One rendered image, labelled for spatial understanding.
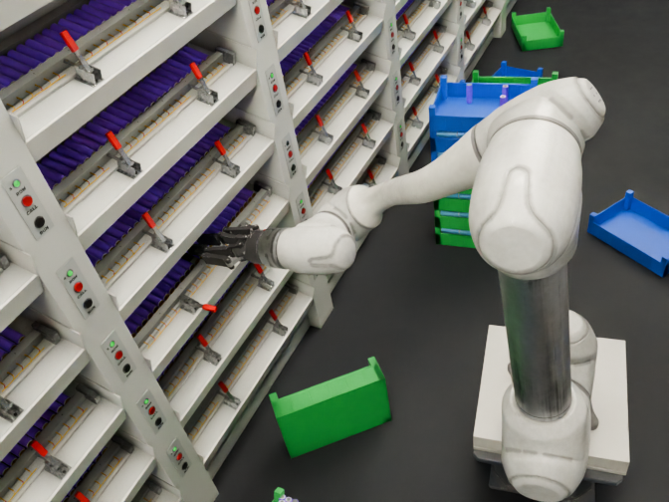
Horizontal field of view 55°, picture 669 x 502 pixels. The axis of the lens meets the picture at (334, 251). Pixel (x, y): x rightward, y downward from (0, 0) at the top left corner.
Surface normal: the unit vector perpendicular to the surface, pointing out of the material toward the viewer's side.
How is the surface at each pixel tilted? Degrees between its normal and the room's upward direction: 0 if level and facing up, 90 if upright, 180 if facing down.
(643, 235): 0
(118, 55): 17
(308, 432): 90
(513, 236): 87
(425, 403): 0
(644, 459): 0
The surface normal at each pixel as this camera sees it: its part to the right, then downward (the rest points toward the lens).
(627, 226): -0.15, -0.73
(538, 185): 0.00, -0.46
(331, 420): 0.31, 0.61
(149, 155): 0.11, -0.64
